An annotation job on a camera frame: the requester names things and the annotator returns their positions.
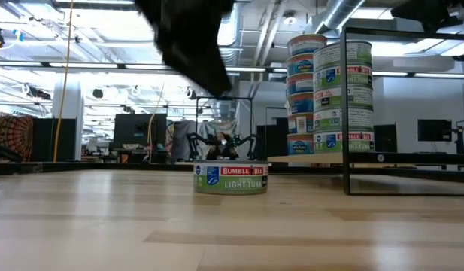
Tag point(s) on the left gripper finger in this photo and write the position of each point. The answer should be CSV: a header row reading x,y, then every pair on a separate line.
x,y
201,67

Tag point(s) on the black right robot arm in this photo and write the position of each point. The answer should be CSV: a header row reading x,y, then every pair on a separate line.
x,y
431,13

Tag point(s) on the background black robot arm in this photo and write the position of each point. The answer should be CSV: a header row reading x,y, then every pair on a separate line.
x,y
246,143
196,145

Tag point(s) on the person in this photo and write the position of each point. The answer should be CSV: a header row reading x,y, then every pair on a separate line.
x,y
221,148

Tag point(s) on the black computer monitor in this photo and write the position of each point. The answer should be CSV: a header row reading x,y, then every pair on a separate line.
x,y
139,130

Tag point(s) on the black display panel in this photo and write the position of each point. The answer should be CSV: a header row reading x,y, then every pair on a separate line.
x,y
273,141

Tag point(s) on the long ceiling light bar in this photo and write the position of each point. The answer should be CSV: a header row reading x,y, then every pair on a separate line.
x,y
85,66

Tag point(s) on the black cabinet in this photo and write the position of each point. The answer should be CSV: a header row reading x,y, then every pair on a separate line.
x,y
45,139

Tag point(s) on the black desk monitor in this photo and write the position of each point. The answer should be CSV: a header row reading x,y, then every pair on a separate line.
x,y
386,138

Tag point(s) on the red patterned tapestry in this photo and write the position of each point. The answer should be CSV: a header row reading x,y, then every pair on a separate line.
x,y
13,137

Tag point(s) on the background black metal frame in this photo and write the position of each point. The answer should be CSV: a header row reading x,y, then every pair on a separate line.
x,y
243,98

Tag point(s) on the wooden shelf with black frame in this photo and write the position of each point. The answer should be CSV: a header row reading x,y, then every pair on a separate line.
x,y
345,169

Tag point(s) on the black wall screen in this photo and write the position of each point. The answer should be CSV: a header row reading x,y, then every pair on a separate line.
x,y
434,130

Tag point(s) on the black camera on stand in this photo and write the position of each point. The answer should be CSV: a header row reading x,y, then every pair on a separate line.
x,y
460,141

